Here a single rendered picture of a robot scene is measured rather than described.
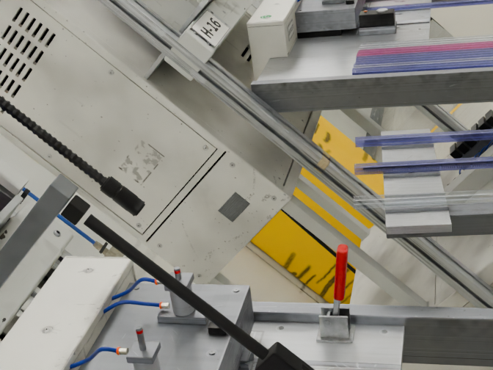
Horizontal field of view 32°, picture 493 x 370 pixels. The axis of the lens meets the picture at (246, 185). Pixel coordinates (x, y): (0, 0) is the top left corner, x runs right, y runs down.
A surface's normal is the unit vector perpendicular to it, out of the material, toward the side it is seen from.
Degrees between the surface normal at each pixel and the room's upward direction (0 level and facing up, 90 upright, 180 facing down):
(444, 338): 90
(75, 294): 46
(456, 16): 90
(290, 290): 90
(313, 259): 90
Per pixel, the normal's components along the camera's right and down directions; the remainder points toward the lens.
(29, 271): 0.60, -0.64
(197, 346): -0.11, -0.89
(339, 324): -0.21, 0.45
